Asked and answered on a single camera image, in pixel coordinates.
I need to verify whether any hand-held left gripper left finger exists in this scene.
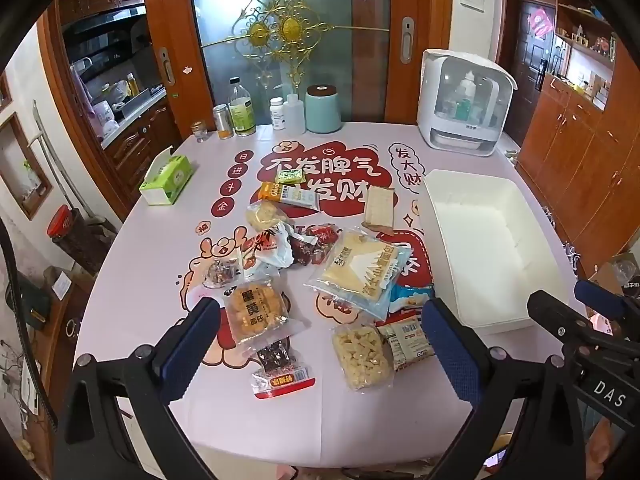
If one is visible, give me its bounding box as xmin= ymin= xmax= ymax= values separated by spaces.
xmin=54 ymin=296 xmax=223 ymax=480

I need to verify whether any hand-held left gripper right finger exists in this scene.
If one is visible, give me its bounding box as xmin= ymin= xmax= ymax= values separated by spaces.
xmin=420 ymin=297 xmax=586 ymax=480

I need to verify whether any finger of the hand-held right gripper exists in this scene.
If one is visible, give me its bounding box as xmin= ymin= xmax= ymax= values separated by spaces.
xmin=574 ymin=280 xmax=632 ymax=322
xmin=527 ymin=289 xmax=602 ymax=357

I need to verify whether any white packet with barcode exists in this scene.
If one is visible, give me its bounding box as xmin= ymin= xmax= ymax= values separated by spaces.
xmin=377 ymin=315 xmax=434 ymax=372

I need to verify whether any egg yolk pastry packet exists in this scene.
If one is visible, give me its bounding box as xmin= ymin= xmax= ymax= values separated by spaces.
xmin=221 ymin=277 xmax=309 ymax=349

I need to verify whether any clear puffed snack packet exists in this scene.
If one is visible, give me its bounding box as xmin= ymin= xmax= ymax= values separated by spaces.
xmin=332 ymin=323 xmax=394 ymax=392

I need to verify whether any dark jujube packet red label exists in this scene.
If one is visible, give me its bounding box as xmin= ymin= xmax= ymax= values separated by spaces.
xmin=251 ymin=337 xmax=316 ymax=400

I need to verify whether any large yellow cake bag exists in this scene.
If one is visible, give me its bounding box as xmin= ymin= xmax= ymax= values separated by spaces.
xmin=304 ymin=227 xmax=407 ymax=322

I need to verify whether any white plastic bin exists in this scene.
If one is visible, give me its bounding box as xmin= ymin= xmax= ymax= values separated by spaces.
xmin=419 ymin=169 xmax=581 ymax=330

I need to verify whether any red and white snack packet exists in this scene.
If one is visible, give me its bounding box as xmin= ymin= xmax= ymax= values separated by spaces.
xmin=242 ymin=224 xmax=296 ymax=270

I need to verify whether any round yellow pastry packet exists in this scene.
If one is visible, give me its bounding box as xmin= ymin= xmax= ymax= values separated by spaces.
xmin=245 ymin=200 xmax=289 ymax=234

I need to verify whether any beige cracker packet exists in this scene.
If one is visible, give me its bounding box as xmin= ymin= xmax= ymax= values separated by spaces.
xmin=363 ymin=185 xmax=396 ymax=226

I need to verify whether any blue and white snack packet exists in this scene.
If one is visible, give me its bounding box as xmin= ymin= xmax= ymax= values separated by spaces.
xmin=387 ymin=282 xmax=437 ymax=315

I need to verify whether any brown wooden stool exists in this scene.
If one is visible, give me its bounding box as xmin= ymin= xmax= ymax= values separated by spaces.
xmin=51 ymin=210 xmax=120 ymax=277

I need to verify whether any dark red snack packet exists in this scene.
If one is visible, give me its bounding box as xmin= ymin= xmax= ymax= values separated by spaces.
xmin=291 ymin=224 xmax=347 ymax=266

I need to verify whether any green tissue box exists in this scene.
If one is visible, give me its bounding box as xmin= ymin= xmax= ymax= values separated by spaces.
xmin=139 ymin=146 xmax=194 ymax=206

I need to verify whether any orange and white bar packet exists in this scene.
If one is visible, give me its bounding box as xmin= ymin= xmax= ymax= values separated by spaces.
xmin=258 ymin=182 xmax=321 ymax=210

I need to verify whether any red round lid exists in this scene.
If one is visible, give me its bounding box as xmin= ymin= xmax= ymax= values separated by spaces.
xmin=47 ymin=204 xmax=76 ymax=239

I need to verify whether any metal can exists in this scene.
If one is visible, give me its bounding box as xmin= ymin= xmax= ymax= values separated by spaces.
xmin=213 ymin=104 xmax=234 ymax=139

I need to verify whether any white bottle sterilizer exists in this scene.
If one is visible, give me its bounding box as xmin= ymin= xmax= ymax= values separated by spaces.
xmin=416 ymin=48 xmax=517 ymax=157

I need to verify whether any glass bottle with yellow-green label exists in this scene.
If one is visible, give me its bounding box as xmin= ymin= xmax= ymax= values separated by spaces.
xmin=228 ymin=77 xmax=257 ymax=137

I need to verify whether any dark entrance door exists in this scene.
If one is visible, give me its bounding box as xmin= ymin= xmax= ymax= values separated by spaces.
xmin=499 ymin=0 xmax=557 ymax=147

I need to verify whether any white plastic bottle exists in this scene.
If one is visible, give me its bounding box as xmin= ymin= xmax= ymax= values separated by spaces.
xmin=284 ymin=93 xmax=307 ymax=133

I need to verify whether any teal canister with brown lid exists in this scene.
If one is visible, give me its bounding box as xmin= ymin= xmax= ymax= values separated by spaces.
xmin=305 ymin=85 xmax=342 ymax=134

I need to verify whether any red door decoration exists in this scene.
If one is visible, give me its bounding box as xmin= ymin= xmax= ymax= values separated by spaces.
xmin=528 ymin=6 xmax=554 ymax=39

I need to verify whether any glass door with gold ornament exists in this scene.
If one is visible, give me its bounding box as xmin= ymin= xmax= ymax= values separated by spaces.
xmin=187 ymin=0 xmax=394 ymax=127

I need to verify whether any wooden wall cabinet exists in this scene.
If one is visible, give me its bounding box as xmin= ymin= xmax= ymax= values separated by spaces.
xmin=516 ymin=0 xmax=640 ymax=281

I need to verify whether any framed wall picture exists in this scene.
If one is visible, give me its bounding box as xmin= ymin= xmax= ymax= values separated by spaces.
xmin=0 ymin=110 xmax=54 ymax=222

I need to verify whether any metal door handle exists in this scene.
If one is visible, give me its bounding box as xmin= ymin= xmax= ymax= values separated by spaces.
xmin=158 ymin=47 xmax=176 ymax=86
xmin=401 ymin=16 xmax=416 ymax=64

